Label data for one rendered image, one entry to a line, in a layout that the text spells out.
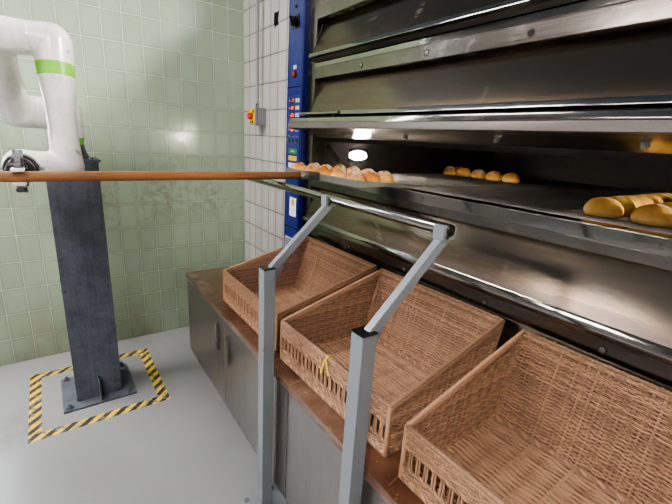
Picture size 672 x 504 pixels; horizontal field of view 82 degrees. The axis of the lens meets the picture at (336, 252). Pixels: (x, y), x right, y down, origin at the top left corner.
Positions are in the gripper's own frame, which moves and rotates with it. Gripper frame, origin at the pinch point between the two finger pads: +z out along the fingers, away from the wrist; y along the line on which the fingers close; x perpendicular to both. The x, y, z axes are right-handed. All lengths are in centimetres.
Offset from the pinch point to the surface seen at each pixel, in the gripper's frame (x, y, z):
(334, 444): -61, 64, 74
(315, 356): -67, 49, 55
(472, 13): -111, -53, 61
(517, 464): -93, 60, 108
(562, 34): -116, -45, 86
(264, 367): -57, 58, 40
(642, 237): -115, 1, 114
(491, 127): -101, -21, 80
